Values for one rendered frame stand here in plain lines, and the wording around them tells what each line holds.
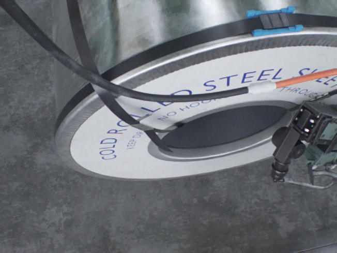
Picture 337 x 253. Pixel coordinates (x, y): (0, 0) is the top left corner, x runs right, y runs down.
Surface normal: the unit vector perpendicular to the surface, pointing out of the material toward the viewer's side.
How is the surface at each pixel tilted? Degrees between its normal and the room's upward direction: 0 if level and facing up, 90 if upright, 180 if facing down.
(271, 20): 2
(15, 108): 0
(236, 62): 90
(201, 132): 5
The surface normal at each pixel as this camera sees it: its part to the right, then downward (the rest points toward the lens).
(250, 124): -0.66, -0.15
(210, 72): 0.18, 0.92
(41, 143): 0.07, -0.37
